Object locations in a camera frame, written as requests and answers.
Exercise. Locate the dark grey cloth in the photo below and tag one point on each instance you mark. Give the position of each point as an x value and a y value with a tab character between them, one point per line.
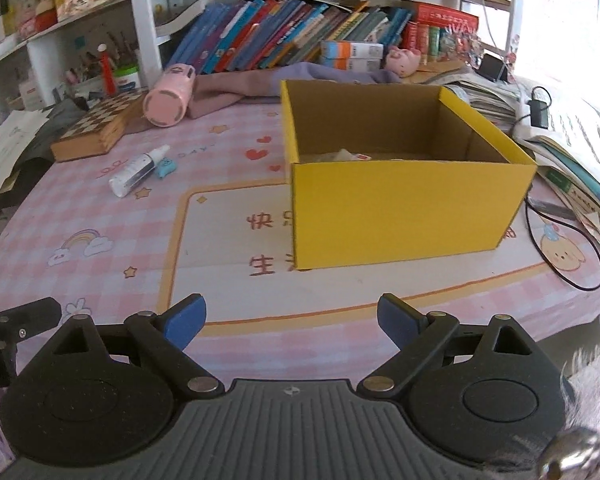
60	119

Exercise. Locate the yellow cardboard box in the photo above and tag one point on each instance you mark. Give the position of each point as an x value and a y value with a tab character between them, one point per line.
390	172

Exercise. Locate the wooden chess board box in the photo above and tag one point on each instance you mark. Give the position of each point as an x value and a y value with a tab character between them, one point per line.
97	132

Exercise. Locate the pink cylindrical cup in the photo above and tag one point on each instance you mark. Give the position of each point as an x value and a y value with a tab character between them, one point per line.
166	104

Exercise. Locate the stack of white papers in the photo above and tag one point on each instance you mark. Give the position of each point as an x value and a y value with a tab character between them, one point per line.
16	133

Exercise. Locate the red book box set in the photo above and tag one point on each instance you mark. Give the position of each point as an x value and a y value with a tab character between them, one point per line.
441	34

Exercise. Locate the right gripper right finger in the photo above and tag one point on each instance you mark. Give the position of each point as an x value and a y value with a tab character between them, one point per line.
421	339

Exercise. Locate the row of leaning books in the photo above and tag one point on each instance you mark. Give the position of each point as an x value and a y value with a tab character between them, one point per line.
241	35

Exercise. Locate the white spray bottle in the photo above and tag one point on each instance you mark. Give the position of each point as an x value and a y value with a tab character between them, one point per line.
137	170

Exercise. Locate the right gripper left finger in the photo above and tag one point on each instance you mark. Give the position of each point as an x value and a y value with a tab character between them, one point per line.
162	339

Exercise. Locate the pink pig plush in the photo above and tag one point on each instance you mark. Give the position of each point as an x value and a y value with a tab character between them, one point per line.
402	62

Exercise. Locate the white jar green lid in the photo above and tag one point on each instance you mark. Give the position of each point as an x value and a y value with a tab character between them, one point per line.
127	78

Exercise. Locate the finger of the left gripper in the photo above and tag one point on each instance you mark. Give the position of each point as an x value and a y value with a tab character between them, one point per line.
28	320

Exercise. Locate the pink checkered table mat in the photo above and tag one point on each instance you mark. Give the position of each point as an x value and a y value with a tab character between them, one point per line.
220	225

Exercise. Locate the orange white medicine box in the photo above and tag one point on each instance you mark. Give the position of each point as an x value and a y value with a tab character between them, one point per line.
353	56

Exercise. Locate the red bottle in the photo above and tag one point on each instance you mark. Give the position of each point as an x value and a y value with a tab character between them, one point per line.
107	74

